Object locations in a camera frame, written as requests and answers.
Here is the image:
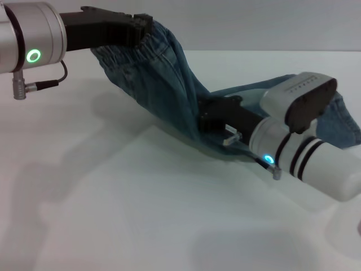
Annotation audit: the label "blue denim shorts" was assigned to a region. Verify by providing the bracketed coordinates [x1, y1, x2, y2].
[90, 21, 361, 163]

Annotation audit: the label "right arm cable with plug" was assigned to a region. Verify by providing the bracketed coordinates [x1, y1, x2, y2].
[222, 132, 283, 181]

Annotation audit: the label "arm cable with plug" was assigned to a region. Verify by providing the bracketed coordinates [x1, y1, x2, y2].
[222, 132, 283, 181]
[11, 60, 68, 100]

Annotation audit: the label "left arm cable with plug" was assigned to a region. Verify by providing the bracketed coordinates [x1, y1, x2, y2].
[11, 60, 68, 100]

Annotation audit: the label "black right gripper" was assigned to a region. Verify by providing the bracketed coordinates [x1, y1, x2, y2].
[199, 97, 265, 146]

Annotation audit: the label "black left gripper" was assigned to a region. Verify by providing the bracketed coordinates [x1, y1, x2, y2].
[59, 6, 155, 54]

